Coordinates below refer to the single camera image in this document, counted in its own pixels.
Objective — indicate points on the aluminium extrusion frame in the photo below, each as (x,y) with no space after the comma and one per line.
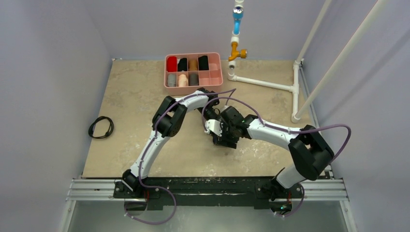
(103,189)

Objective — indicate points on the white pvc pipe frame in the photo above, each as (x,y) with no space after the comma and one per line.
(312,42)

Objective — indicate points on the black rolled cloth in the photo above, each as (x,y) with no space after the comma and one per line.
(182,65)
(203,63)

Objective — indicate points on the dark grey rolled cloth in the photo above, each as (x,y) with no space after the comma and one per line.
(193,79)

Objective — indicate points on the pink divided organizer tray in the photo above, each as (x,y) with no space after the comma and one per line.
(185,73)

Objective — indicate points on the blue pipe valve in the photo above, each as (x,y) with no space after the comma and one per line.
(238,12)

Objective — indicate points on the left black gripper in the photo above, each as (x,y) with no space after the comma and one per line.
(219,117)

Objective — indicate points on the orange pipe valve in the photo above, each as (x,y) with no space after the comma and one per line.
(237,53)

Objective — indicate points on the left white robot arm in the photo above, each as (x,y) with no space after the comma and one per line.
(166,123)

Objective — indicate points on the brown rolled cloth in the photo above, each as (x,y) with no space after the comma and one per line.
(192,65)

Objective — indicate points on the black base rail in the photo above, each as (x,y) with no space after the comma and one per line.
(258,192)

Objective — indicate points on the peach rolled cloth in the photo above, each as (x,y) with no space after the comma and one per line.
(182,81)

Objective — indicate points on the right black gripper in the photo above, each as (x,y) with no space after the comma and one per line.
(229,142)

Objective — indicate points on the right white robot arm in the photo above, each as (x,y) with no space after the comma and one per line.
(309,151)

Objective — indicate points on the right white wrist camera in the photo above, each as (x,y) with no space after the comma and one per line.
(213,126)

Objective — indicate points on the red rolled cloth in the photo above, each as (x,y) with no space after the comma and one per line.
(171,64)

